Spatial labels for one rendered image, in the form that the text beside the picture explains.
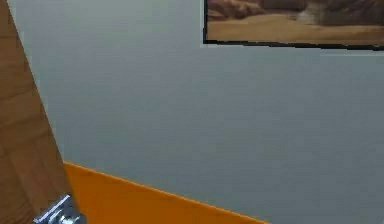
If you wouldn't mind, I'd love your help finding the black framed desert picture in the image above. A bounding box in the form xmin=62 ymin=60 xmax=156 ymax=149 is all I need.
xmin=202 ymin=0 xmax=384 ymax=52

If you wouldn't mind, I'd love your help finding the brown wooden room door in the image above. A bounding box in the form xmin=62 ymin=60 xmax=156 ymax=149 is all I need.
xmin=0 ymin=0 xmax=80 ymax=224

